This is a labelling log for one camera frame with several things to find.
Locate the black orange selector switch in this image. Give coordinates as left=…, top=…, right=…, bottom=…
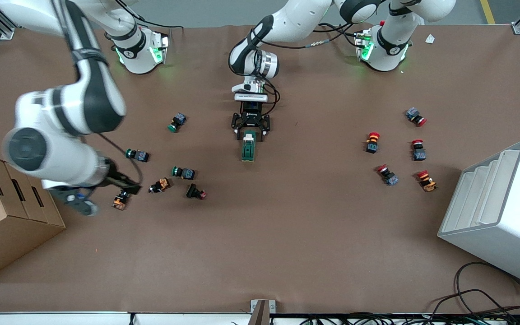
left=149, top=178, right=171, bottom=194
left=111, top=192, right=130, bottom=211

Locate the black cable bundle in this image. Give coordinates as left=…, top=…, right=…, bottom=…
left=301, top=289, right=520, bottom=325

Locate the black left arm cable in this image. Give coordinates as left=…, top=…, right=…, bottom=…
left=260, top=23, right=362, bottom=117

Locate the red mushroom button orange block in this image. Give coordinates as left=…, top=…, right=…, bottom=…
left=365, top=132, right=381, bottom=154
left=416, top=170, right=438, bottom=193

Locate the green load switch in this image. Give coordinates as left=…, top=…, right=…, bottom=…
left=241, top=130, right=257, bottom=162

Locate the black looped cable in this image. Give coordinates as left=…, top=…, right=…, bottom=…
left=454, top=262, right=520, bottom=316

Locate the black base power cable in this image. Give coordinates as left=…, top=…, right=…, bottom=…
left=116, top=0, right=184, bottom=30
left=321, top=22, right=362, bottom=48

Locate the white slotted storage rack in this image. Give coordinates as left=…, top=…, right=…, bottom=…
left=437, top=139, right=520, bottom=290

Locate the red mushroom button grey block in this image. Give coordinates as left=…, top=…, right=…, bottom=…
left=376, top=164, right=399, bottom=186
left=405, top=107, right=427, bottom=127
left=411, top=139, right=427, bottom=162

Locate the metal bracket on table edge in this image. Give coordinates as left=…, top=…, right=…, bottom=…
left=250, top=299, right=276, bottom=325

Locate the brown cardboard box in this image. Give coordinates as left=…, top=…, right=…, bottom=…
left=0, top=151, right=66, bottom=284

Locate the brown table cover sheet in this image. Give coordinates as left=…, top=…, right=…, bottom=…
left=0, top=23, right=520, bottom=315

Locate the black switch with red lamp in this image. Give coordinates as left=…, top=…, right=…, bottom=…
left=186, top=183, right=208, bottom=200

